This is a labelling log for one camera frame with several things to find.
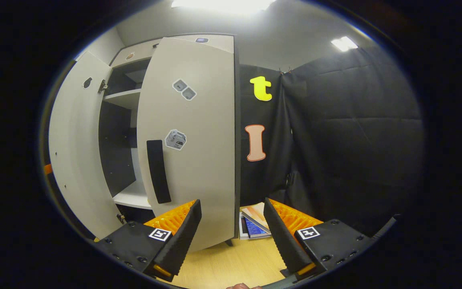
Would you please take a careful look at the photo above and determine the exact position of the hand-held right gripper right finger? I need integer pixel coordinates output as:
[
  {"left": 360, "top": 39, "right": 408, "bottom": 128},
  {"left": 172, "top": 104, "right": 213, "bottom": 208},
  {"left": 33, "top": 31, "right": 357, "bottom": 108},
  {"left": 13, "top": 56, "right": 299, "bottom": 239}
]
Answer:
[{"left": 263, "top": 197, "right": 376, "bottom": 281}]

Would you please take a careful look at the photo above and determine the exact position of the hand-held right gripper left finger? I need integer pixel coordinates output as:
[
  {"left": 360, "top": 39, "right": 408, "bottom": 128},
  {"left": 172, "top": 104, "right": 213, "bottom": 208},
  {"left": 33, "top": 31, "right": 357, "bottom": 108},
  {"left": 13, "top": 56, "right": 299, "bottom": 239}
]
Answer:
[{"left": 94, "top": 199, "right": 203, "bottom": 281}]

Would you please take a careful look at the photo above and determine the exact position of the grey shoe cabinet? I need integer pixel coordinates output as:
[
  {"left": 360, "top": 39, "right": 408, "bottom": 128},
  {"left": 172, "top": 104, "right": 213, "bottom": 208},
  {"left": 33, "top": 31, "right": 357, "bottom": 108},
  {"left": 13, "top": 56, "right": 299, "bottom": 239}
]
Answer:
[{"left": 98, "top": 33, "right": 243, "bottom": 248}]

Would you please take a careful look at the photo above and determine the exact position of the blue book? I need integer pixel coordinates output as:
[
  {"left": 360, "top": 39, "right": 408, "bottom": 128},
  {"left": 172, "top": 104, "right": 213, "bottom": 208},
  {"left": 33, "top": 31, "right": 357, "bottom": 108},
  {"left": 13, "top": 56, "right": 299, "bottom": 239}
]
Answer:
[{"left": 239, "top": 215, "right": 273, "bottom": 240}]

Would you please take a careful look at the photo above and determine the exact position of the white book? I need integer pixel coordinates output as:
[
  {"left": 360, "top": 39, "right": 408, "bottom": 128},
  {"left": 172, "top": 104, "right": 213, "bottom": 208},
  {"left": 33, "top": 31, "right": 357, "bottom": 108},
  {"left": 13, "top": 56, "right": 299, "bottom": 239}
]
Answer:
[{"left": 241, "top": 202, "right": 272, "bottom": 234}]

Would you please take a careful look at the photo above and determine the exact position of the black backdrop cloth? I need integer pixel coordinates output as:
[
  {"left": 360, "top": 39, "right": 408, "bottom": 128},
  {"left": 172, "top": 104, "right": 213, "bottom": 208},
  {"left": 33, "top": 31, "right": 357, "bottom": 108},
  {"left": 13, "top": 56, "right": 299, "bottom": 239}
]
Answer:
[{"left": 237, "top": 46, "right": 426, "bottom": 238}]

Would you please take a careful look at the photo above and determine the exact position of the ceiling light panel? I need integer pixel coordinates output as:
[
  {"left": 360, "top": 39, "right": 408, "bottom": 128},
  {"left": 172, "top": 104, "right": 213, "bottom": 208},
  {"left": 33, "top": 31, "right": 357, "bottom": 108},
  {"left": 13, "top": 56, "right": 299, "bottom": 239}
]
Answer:
[
  {"left": 331, "top": 36, "right": 359, "bottom": 52},
  {"left": 171, "top": 0, "right": 276, "bottom": 15}
]

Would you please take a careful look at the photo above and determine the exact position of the black door handle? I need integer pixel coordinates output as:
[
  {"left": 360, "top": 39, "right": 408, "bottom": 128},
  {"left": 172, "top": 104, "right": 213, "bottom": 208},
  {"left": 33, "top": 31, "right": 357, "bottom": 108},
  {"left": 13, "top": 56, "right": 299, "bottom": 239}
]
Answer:
[{"left": 146, "top": 139, "right": 172, "bottom": 205}]

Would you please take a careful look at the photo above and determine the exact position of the grey ribbed strap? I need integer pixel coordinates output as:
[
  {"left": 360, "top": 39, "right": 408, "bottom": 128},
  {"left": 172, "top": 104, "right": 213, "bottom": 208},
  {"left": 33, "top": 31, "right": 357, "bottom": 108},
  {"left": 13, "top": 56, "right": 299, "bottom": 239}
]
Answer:
[{"left": 371, "top": 216, "right": 398, "bottom": 238}]

